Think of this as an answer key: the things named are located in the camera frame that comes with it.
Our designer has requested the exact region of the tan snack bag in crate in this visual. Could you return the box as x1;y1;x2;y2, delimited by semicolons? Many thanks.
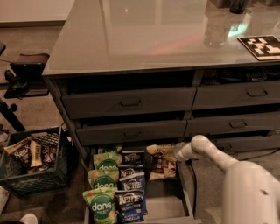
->
31;140;42;167

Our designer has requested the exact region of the dark plastic crate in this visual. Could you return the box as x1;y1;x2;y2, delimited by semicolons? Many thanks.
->
0;127;71;198

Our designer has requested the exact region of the green dang bag middle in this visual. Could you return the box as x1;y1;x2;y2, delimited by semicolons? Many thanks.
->
88;168;119;189

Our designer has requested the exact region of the green dang bag rear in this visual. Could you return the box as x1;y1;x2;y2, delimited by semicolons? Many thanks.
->
93;152;123;170

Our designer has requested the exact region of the brown chip bag in crate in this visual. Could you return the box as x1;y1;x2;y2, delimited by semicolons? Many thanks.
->
4;136;32;168

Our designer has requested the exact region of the dark chip bag in crate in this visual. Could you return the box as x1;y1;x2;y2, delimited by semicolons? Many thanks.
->
42;145;57;164

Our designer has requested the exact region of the middle left drawer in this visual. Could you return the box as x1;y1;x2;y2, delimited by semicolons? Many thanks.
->
76;120;186;146

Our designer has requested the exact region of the open bottom left drawer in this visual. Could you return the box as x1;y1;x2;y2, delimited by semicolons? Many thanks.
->
91;148;193;224

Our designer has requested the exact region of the top left drawer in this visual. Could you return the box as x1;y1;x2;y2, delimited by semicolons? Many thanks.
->
61;87;196;119

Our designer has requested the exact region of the black cable on floor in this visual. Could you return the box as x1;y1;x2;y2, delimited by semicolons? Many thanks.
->
239;148;280;162

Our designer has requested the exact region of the green bag at back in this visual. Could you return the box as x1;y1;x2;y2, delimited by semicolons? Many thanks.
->
98;144;123;153

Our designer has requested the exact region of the bottom right drawer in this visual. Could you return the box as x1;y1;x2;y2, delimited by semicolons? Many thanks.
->
213;135;280;153

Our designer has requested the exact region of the black stand equipment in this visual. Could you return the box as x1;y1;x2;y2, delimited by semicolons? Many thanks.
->
0;42;50;131

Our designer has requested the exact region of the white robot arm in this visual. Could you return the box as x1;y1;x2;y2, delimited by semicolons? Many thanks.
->
172;135;280;224

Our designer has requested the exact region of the white shoe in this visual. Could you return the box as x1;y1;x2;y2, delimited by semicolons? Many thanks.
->
19;213;39;224

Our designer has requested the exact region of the middle right drawer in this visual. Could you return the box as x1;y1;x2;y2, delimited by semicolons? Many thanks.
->
185;112;280;137

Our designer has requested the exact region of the grey drawer cabinet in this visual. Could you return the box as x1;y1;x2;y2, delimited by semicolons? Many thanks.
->
43;0;280;159

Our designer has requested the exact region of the blue kettle bag rear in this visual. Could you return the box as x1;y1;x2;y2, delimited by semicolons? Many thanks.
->
122;150;144;165

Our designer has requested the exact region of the blue kettle bag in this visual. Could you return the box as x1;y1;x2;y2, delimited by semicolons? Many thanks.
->
119;171;145;190
119;164;144;178
114;190;144;224
122;150;144;165

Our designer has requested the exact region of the dark cup on counter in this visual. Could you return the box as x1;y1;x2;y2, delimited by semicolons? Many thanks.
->
229;0;249;14

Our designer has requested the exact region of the top right drawer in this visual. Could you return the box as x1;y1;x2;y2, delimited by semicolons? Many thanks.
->
192;80;280;110

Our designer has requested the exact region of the green dang bag front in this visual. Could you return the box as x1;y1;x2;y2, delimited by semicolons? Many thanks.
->
82;187;117;224

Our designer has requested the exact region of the blue kettle bag front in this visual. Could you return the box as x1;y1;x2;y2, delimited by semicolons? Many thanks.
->
114;190;144;224

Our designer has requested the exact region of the brown sea salt chip bag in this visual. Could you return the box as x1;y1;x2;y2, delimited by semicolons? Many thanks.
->
146;144;176;180

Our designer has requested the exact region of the black white fiducial marker board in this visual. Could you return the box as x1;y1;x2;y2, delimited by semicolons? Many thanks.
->
237;35;280;61

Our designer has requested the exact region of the green dang bag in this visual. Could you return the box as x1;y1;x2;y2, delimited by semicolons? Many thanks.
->
82;187;117;224
93;152;123;170
88;168;119;189

